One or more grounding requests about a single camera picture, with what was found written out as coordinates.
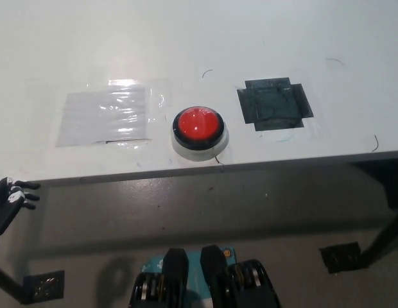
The dark taped square patch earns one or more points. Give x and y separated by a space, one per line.
274 104

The black table underframe beam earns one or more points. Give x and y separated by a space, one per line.
386 179

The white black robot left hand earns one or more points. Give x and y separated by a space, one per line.
4 208

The red dome push button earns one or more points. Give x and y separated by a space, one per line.
196 123

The grey patch under clear tape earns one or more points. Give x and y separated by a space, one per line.
102 117

